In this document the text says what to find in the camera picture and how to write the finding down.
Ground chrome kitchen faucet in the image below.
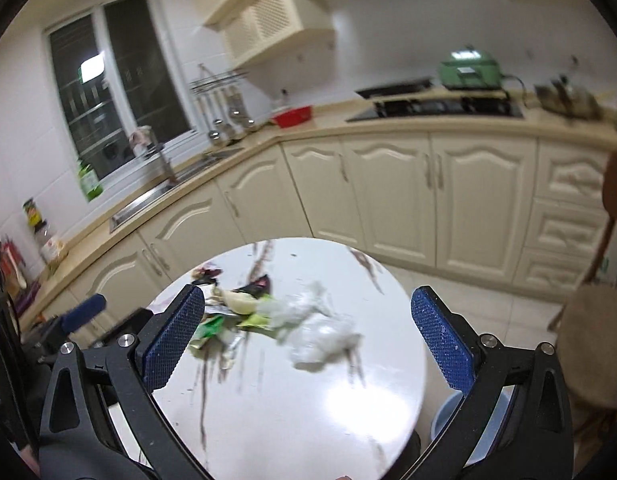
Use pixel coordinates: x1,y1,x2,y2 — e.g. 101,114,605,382
130,126,178,184

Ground steel sink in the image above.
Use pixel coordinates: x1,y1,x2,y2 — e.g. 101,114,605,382
109,148,242,233

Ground light green wrapper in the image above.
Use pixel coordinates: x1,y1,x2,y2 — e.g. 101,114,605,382
238,296,284,332

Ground cream upper cabinet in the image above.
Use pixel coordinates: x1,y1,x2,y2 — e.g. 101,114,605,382
194,0,333,68

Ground blue trash bin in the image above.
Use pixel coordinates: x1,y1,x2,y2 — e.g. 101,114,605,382
430,388,515,466

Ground red plastic basin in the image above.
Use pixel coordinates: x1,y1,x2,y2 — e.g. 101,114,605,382
272,105,313,129

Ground green snack wrapper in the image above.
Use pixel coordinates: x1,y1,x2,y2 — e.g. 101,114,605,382
188,314,225,356

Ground cream lower cabinets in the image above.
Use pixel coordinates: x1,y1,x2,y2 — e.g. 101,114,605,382
20,129,617,327

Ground wooden chair with beige seat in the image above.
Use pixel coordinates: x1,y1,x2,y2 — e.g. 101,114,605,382
557,154,617,410

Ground green glass bottle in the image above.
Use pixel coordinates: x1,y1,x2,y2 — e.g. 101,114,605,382
78,159,103,202

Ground round white marble table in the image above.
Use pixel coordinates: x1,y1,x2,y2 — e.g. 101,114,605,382
154,237,427,479

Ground black gold snack wrapper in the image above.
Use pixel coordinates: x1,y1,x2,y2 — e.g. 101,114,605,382
235,274,272,299

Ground hanging utensil rack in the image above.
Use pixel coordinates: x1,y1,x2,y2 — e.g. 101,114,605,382
189,63,262,148

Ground green electric cooker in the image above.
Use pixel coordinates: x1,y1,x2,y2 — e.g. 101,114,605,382
438,46,503,91

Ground white tissue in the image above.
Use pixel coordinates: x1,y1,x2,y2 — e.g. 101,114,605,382
262,281,362,370

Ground red white patterned snack wrapper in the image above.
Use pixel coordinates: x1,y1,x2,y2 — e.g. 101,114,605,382
190,266,223,285

